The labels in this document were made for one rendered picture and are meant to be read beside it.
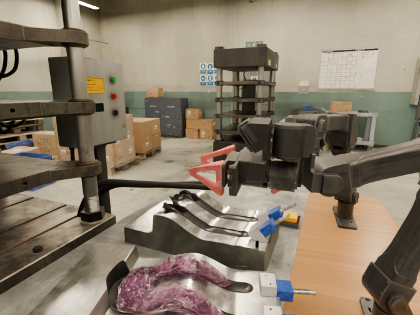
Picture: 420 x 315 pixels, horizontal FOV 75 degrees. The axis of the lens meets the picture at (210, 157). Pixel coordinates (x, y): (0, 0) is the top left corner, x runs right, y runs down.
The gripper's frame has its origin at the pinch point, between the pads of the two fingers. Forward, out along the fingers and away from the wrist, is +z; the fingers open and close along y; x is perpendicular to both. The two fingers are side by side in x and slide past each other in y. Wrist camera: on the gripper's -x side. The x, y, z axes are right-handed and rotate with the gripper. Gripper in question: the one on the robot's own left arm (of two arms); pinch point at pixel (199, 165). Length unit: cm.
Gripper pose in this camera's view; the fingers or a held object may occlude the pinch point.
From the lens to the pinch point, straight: 57.2
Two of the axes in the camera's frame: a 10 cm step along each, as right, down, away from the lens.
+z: -9.5, -1.0, 3.1
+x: 0.3, 9.2, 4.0
